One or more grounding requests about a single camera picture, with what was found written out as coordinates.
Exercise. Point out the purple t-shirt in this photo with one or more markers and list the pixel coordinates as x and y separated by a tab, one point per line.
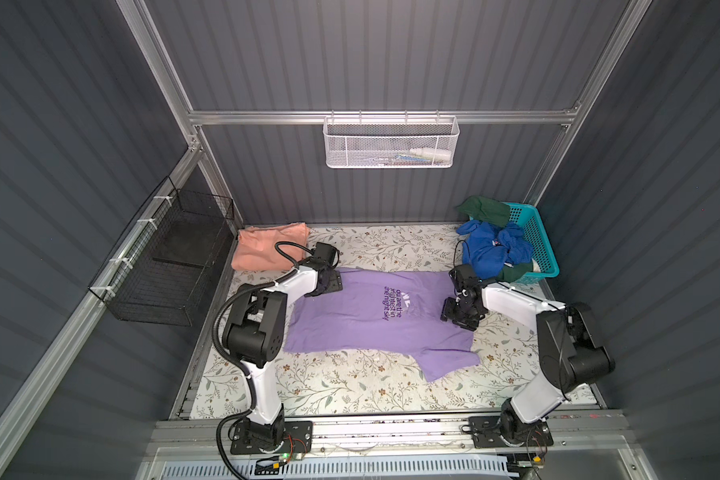
397	312

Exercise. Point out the white bottle in basket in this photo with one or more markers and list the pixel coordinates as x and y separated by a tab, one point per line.
432	154

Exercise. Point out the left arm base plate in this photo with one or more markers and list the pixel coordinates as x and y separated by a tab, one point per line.
249	438

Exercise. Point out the blue t-shirt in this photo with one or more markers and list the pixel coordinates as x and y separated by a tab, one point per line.
500	253

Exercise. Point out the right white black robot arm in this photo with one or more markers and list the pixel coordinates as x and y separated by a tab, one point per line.
571	353

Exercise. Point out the white slotted cable duct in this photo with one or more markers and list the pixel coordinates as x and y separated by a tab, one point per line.
378	467

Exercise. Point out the aluminium mounting rail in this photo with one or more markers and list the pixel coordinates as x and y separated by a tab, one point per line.
405	433

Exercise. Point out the dark green t-shirt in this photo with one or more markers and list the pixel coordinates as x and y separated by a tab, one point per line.
486	210

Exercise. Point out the white wire mesh basket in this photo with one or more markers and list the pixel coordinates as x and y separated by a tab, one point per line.
384	141

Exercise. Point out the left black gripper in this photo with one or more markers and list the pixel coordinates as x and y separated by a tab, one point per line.
334	281

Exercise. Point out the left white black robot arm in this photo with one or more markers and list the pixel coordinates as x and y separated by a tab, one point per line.
249	331

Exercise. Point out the black wire mesh basket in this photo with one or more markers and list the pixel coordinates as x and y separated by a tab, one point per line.
168	271

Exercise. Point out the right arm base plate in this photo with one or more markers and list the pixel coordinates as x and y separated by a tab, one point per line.
494	431

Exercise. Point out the teal plastic basket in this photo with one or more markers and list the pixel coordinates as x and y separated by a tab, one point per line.
528	218

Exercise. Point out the folded pink t-shirt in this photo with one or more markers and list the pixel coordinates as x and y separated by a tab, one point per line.
256	251

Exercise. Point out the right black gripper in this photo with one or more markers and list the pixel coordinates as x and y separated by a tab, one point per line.
446	311

